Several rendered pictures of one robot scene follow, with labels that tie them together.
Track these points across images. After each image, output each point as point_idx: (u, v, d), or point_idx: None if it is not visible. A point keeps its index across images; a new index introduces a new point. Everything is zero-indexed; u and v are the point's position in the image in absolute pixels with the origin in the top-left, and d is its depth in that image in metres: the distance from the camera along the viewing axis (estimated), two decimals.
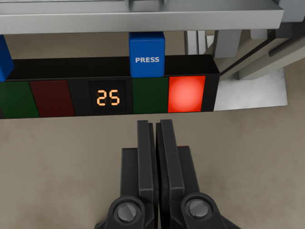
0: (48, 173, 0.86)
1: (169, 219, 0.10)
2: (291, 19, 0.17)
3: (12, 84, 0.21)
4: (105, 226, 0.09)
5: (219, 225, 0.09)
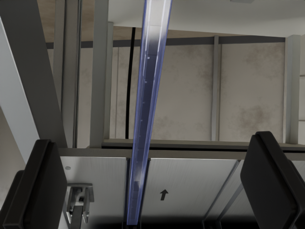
0: None
1: None
2: None
3: None
4: None
5: None
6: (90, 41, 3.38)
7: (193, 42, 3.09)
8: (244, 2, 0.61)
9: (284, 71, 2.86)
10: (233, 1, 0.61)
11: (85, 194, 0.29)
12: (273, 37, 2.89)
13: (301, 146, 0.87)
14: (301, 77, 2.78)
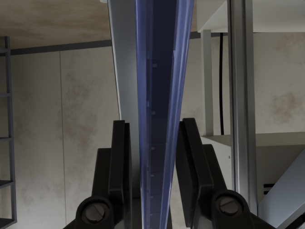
0: None
1: (199, 216, 0.10)
2: None
3: None
4: None
5: (248, 224, 0.09)
6: None
7: None
8: None
9: None
10: None
11: None
12: None
13: None
14: None
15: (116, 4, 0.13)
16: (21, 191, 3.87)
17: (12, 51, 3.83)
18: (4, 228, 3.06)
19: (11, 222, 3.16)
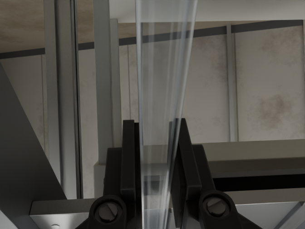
0: None
1: (186, 217, 0.10)
2: None
3: None
4: (87, 227, 0.08)
5: (236, 224, 0.09)
6: None
7: (204, 34, 2.96)
8: None
9: (304, 56, 2.69)
10: None
11: None
12: (289, 22, 2.73)
13: None
14: None
15: None
16: None
17: None
18: None
19: None
